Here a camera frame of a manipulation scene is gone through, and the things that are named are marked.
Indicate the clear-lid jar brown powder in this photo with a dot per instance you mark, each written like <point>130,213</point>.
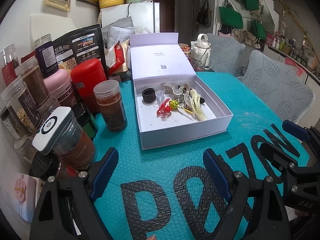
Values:
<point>111,110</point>

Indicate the black long hair clip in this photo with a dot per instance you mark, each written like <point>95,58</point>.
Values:
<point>201,100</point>

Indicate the cream hair claw clip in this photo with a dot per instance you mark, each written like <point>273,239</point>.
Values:
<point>197,107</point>

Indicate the beige wavy hair claw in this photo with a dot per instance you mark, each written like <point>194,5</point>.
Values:
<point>186,95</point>

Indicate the small green tin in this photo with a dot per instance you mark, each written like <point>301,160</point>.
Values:
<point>86,122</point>

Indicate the white-lid glass jar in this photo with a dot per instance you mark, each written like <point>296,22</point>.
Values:
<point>70,140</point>

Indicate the black handbag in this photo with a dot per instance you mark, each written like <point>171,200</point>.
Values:
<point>203,15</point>

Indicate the grey foil bag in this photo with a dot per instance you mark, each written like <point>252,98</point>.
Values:
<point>120,27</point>

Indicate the glass measuring cup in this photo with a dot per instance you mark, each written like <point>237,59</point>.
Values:
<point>202,62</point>

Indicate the white electric kettle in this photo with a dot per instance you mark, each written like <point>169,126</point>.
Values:
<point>201,42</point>

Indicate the red snack packet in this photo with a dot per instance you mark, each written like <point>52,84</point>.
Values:
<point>118,57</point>

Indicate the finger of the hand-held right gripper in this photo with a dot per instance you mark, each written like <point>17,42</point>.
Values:
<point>277,156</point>
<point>296,130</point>

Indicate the red bow hair clip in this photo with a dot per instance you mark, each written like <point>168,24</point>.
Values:
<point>163,108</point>

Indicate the white refrigerator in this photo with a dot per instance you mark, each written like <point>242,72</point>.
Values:
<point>140,15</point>

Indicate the brown door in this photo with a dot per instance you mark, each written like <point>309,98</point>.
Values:
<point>166,12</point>

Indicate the pink printed box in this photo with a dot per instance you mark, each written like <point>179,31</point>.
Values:
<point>26,195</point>

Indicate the grey leaf-pattern chair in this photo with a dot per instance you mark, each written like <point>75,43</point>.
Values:
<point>277,90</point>
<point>225,55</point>

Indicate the teal bubble table mat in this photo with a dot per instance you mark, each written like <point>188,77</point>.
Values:
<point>175,167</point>

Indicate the beige translucent hair claw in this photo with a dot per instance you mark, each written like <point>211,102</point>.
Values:
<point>172,90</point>

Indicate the pink canister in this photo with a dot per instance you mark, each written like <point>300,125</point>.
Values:
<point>60,90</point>

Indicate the white gift box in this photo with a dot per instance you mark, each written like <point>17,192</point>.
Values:
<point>162,60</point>

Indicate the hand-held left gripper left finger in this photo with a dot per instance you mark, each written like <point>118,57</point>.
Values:
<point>105,172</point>

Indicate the clear jar red label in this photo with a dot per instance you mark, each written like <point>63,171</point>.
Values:
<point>8,65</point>

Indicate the clear hair claw clip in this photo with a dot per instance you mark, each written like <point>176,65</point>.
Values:
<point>161,97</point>

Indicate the dark purple jar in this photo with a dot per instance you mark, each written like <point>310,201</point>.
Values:
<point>46,55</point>

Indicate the red canister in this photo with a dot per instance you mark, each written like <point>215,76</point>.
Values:
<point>88,82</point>

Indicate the clear jar of beans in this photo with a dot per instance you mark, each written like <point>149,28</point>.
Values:
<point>22,110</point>

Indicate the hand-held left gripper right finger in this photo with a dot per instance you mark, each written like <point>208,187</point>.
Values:
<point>217,177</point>

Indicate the yellow lollipop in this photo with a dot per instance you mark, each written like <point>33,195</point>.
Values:
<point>174,104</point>

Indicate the black printed pouch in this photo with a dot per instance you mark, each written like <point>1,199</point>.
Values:
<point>82,45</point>

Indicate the clear jar brown contents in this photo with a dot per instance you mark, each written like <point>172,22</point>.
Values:
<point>35,80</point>

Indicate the instant noodle cup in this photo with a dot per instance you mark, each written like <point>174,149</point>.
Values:
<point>185,51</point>

